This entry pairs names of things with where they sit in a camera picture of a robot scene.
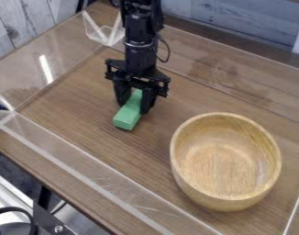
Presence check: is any black cable lower left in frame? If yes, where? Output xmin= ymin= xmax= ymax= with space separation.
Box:
xmin=0 ymin=206 xmax=37 ymax=235

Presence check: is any brown wooden bowl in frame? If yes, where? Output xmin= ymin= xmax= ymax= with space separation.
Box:
xmin=169 ymin=112 xmax=282 ymax=211

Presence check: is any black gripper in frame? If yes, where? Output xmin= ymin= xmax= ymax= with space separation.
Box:
xmin=105 ymin=39 xmax=171 ymax=115

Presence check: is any black table leg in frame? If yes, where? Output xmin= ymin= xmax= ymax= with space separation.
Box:
xmin=37 ymin=186 xmax=52 ymax=209

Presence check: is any green rectangular block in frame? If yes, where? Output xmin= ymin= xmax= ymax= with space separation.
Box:
xmin=112 ymin=89 xmax=141 ymax=131

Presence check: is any clear acrylic enclosure wall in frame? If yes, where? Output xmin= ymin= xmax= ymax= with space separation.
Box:
xmin=0 ymin=17 xmax=299 ymax=235

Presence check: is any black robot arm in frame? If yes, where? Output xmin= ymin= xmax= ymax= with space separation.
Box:
xmin=105 ymin=0 xmax=172 ymax=115

